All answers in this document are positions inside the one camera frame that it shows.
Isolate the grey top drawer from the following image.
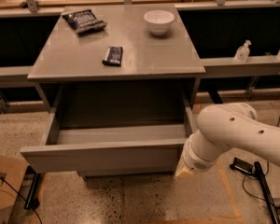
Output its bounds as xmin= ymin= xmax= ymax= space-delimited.
xmin=21 ymin=91 xmax=191 ymax=173

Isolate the grey drawer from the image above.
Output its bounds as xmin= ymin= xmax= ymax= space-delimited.
xmin=21 ymin=91 xmax=191 ymax=173
xmin=77 ymin=167 xmax=175 ymax=176

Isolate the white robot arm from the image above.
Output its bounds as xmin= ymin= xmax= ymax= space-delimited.
xmin=175 ymin=103 xmax=280 ymax=178

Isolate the grey bottom drawer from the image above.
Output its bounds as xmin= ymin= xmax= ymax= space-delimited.
xmin=77 ymin=167 xmax=175 ymax=176

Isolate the grey drawer cabinet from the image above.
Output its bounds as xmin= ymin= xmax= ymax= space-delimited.
xmin=27 ymin=4 xmax=206 ymax=177

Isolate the small black device on floor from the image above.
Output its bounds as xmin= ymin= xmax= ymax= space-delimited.
xmin=230 ymin=158 xmax=253 ymax=175

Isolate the black bar on right floor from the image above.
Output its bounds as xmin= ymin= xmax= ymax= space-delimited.
xmin=254 ymin=161 xmax=280 ymax=224

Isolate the black bar on floor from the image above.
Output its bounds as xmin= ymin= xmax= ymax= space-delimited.
xmin=254 ymin=161 xmax=280 ymax=224
xmin=24 ymin=174 xmax=41 ymax=210

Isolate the dark blue snack bar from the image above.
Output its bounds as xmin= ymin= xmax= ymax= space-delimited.
xmin=102 ymin=47 xmax=123 ymax=66

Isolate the white bowl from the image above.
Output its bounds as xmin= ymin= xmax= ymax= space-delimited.
xmin=144 ymin=10 xmax=175 ymax=35

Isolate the black bar on left floor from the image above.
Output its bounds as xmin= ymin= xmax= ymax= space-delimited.
xmin=24 ymin=174 xmax=41 ymax=210

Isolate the cardboard box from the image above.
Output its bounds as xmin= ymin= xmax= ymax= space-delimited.
xmin=0 ymin=155 xmax=27 ymax=224

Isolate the dark blue chip bag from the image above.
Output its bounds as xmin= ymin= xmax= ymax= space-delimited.
xmin=63 ymin=9 xmax=107 ymax=34

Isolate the grey long shelf rail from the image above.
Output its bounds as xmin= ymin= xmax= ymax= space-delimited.
xmin=0 ymin=56 xmax=280 ymax=89

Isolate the black cable right floor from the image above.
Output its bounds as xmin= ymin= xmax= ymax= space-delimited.
xmin=241 ymin=77 xmax=280 ymax=224

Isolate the black cable on box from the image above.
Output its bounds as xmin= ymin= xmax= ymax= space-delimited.
xmin=0 ymin=171 xmax=43 ymax=224

